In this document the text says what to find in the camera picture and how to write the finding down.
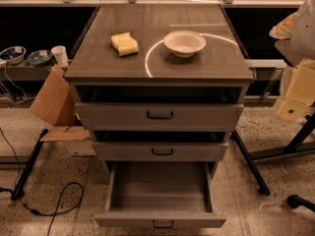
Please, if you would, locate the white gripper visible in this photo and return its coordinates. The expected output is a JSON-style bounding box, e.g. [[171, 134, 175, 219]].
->
[[276, 60, 315, 121]]

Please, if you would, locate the grey bottom drawer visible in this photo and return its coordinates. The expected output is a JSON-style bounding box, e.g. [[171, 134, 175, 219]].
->
[[95, 161, 226, 229]]

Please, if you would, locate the grey drawer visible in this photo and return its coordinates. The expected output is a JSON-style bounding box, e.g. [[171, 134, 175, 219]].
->
[[93, 142, 228, 161], [76, 102, 243, 132], [95, 161, 226, 229]]

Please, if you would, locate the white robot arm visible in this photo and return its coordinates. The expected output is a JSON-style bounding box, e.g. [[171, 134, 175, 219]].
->
[[270, 0, 315, 122]]

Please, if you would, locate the grey drawer cabinet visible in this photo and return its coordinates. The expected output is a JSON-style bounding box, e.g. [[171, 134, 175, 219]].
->
[[64, 3, 255, 179]]

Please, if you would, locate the grey middle drawer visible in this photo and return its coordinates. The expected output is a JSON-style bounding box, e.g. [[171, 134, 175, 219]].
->
[[93, 142, 228, 161]]

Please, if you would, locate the grey top drawer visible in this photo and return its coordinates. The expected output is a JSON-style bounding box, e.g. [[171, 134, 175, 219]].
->
[[76, 102, 243, 132]]

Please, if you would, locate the black right stand leg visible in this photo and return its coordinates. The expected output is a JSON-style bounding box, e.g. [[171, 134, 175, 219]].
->
[[231, 130, 270, 196]]

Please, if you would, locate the black stand leg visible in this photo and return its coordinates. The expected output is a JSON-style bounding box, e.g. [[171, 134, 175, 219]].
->
[[11, 129, 48, 201], [231, 130, 270, 196]]

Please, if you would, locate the black caster foot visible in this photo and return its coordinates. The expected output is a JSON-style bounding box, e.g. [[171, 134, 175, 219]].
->
[[286, 195, 315, 212]]

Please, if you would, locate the white bowl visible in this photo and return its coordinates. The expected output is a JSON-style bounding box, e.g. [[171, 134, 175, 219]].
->
[[163, 30, 207, 58]]

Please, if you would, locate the yellow sponge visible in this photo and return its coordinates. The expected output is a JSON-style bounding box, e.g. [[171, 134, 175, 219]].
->
[[111, 32, 139, 56]]

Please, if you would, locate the white paper cup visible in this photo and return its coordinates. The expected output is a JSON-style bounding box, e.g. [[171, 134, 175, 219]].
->
[[51, 45, 68, 68]]

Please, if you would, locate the brown cardboard box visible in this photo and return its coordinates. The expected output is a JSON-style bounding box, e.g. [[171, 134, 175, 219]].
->
[[30, 65, 90, 142]]

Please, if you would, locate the blue bowl right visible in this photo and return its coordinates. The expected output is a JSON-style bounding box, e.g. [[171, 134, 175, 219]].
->
[[27, 50, 52, 67]]

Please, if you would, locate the blue bowl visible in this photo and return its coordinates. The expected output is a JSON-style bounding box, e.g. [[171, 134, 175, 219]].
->
[[27, 50, 52, 67], [0, 46, 27, 65]]

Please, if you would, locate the blue bowl left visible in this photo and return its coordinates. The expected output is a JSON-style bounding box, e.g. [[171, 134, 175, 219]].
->
[[0, 46, 27, 65]]

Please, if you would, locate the black left stand leg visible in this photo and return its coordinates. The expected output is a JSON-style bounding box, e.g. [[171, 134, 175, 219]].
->
[[11, 129, 48, 201]]

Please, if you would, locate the black floor cable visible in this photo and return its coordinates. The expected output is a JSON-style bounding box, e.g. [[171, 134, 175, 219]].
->
[[0, 128, 85, 236]]

